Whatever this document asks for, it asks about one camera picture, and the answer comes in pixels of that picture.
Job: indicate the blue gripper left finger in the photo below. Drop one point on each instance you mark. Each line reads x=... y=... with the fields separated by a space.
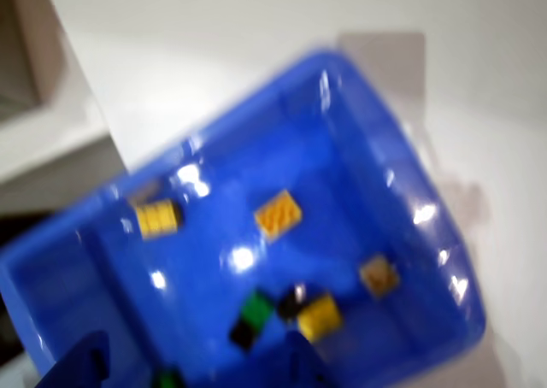
x=81 y=362

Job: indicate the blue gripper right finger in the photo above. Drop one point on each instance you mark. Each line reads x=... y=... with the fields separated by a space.
x=305 y=366

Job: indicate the green lego brick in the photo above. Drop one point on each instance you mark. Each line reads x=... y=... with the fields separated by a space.
x=168 y=380
x=256 y=309

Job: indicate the yellow lego brick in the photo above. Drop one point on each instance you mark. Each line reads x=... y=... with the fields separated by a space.
x=157 y=219
x=320 y=317
x=278 y=213

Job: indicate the black lego brick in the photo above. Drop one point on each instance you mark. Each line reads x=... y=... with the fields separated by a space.
x=245 y=336

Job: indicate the tan lego brick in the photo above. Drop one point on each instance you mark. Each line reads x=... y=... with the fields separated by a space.
x=379 y=275

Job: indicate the blue plastic bin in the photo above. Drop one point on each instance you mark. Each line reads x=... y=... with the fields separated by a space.
x=192 y=277

